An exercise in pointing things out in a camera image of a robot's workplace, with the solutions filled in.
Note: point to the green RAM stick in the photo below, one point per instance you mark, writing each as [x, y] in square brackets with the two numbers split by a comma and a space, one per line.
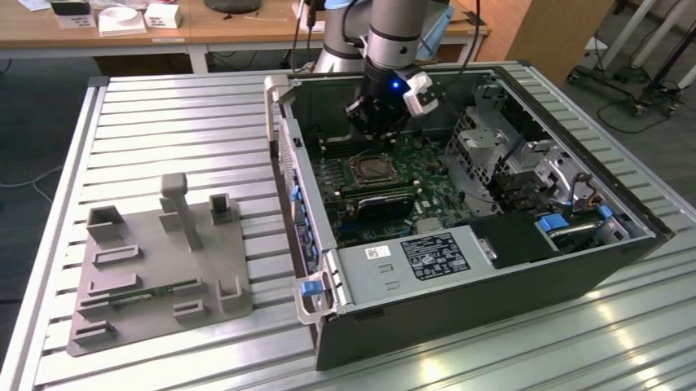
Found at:
[158, 291]

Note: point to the silver drive bracket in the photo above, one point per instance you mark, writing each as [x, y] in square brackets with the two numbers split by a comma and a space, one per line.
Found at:
[479, 140]

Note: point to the white printed box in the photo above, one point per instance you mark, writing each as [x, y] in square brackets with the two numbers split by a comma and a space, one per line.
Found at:
[164, 18]

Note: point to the wooden cabinet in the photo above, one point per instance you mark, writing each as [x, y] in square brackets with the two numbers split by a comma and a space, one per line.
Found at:
[561, 36]

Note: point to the dark round object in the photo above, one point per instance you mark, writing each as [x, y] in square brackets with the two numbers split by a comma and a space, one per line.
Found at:
[232, 5]

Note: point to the silver metal tube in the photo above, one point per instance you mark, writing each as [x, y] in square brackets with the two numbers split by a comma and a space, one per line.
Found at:
[577, 231]

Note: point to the black plastic shroud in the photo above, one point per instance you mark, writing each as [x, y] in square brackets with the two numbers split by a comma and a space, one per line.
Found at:
[511, 240]

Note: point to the blue plastic drive latch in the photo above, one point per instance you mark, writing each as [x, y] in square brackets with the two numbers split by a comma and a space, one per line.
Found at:
[552, 225]

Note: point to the black plastic drive bay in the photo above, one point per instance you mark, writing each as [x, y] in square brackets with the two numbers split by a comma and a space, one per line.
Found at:
[516, 197]

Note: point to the green motherboard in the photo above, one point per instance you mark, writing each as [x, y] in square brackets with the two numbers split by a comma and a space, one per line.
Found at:
[435, 191]

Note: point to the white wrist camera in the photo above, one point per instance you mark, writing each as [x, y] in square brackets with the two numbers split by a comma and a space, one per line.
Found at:
[422, 93]

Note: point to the silver CPU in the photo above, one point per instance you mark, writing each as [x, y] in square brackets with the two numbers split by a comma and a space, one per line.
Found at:
[376, 171]

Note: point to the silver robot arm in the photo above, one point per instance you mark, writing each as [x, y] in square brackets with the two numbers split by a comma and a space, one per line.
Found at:
[392, 36]

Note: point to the white block round hollow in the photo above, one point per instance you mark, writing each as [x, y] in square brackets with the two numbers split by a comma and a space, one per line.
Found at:
[122, 28]

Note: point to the thin metal locking lever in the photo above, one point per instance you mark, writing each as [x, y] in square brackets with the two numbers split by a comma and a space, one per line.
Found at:
[364, 152]

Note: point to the metal drive cage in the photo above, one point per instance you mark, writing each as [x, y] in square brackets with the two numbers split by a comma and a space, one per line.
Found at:
[471, 179]

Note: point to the wheeled equipment stand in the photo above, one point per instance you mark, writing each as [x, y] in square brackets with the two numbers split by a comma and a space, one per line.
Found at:
[595, 51]

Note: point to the silver power supply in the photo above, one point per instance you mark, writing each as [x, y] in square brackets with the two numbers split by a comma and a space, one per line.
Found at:
[371, 281]

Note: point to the grey parts rack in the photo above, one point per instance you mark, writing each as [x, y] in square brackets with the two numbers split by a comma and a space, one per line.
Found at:
[164, 264]

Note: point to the blue case release latch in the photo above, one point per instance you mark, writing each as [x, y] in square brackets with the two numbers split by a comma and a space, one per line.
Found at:
[311, 290]

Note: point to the CPU socket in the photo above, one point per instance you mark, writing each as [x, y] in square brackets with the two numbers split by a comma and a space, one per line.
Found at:
[402, 182]

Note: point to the blue card retention clip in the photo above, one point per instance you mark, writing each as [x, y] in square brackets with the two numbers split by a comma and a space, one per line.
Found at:
[296, 192]

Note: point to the white box black top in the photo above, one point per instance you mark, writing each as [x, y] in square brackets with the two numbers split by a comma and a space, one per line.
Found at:
[74, 20]

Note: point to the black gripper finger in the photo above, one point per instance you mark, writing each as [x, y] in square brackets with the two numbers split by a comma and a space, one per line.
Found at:
[398, 125]
[356, 111]

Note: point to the black PC case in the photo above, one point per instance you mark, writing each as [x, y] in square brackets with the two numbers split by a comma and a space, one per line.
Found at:
[463, 322]

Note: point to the silver heatsink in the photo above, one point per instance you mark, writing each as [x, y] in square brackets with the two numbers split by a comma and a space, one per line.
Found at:
[430, 223]

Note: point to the black graphics card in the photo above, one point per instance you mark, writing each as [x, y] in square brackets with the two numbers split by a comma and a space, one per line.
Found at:
[384, 208]

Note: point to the small blue clip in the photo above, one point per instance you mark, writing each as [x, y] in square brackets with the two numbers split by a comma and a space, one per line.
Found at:
[605, 213]

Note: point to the wooden desk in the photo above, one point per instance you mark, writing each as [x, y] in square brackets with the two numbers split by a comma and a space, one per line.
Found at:
[245, 30]
[33, 32]

